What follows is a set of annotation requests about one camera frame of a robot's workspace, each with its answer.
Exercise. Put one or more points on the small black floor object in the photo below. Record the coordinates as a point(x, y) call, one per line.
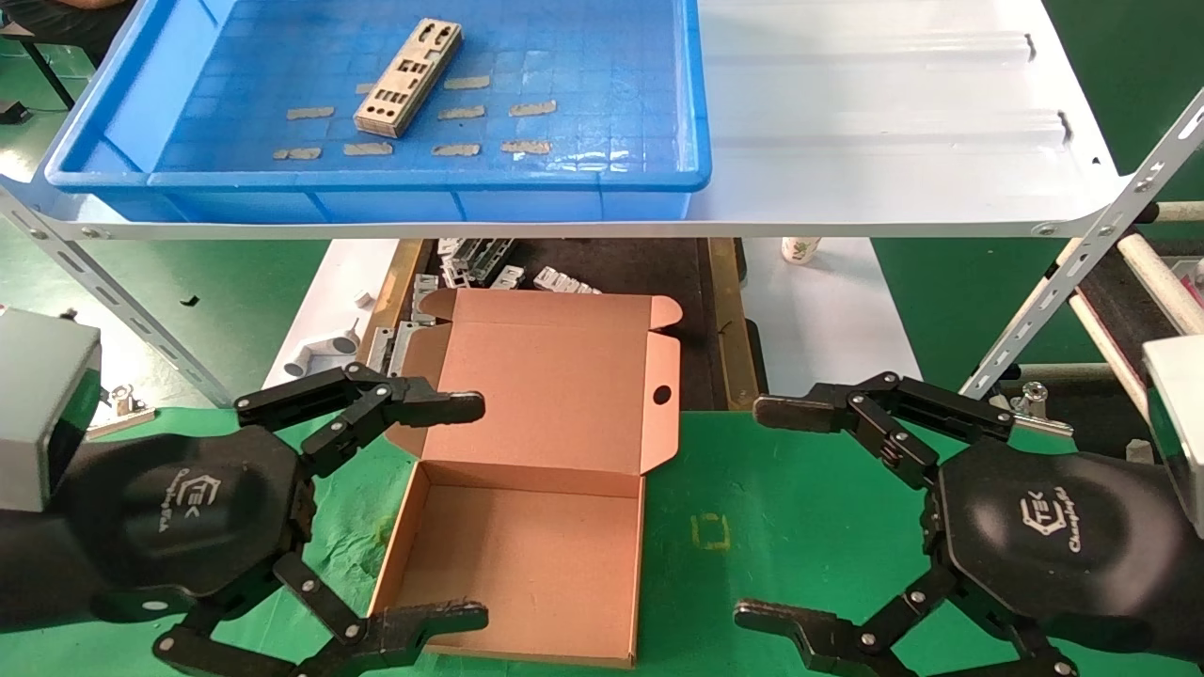
point(13, 112)

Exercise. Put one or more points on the silver metal spring clamp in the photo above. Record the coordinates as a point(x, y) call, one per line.
point(122, 406)
point(1035, 409)

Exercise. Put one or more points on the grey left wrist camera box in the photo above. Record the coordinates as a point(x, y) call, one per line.
point(38, 404)

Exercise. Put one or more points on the blue plastic tray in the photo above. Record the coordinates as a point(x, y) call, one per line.
point(583, 56)

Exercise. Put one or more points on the white plastic pipe fitting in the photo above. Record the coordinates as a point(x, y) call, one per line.
point(320, 353)

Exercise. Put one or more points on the white rack rod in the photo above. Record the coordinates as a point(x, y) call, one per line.
point(1162, 282)
point(1110, 353)
point(1180, 212)

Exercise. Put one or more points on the grey metal bracket part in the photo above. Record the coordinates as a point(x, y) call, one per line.
point(381, 348)
point(564, 280)
point(420, 296)
point(508, 277)
point(475, 259)

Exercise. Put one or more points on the black rack panel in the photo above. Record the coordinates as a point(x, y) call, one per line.
point(1129, 310)

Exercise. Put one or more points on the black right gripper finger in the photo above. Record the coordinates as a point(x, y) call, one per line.
point(800, 414)

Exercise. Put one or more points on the black tray with brass rim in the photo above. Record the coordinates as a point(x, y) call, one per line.
point(640, 268)

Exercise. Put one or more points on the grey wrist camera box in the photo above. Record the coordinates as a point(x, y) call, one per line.
point(38, 404)
point(1180, 423)

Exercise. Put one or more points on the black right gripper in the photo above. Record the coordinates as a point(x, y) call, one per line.
point(1053, 536)

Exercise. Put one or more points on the black stool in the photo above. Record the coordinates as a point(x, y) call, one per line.
point(56, 19)

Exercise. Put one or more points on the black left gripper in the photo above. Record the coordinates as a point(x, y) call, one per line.
point(179, 508)

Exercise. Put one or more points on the brown cardboard box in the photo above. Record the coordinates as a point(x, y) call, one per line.
point(555, 395)

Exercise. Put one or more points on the perforated steel shelf strut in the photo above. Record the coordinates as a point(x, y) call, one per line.
point(113, 296)
point(1082, 259)

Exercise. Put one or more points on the white metal shelf board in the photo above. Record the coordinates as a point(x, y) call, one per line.
point(847, 113)

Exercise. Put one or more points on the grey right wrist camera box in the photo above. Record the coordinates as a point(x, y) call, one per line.
point(1180, 423)

